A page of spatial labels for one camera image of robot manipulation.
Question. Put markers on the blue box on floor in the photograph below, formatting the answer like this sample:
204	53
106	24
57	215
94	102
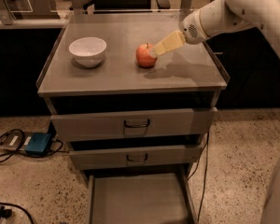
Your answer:
37	144

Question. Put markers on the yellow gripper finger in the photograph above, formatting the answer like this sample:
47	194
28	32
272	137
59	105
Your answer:
174	40

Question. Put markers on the grey flat device on floor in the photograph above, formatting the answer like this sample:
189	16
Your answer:
16	140

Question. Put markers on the red apple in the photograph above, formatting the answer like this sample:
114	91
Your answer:
143	57

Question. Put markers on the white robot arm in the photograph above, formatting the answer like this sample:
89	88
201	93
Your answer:
228	16

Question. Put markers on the white ceramic bowl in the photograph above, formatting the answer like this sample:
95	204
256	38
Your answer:
88	51

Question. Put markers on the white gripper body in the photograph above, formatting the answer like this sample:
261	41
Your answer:
191	29

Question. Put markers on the grey metal drawer cabinet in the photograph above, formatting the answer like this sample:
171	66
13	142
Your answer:
190	77

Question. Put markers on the black device bottom left corner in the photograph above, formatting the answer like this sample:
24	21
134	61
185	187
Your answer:
5	213

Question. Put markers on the grey middle drawer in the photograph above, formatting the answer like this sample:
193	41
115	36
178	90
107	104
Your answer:
134	152

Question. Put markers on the grey top drawer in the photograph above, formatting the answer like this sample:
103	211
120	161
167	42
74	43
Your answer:
133	124

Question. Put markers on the grey drawer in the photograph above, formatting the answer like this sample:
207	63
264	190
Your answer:
140	199
134	152
133	124

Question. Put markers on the grey bottom drawer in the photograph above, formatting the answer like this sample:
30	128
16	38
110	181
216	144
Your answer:
140	199

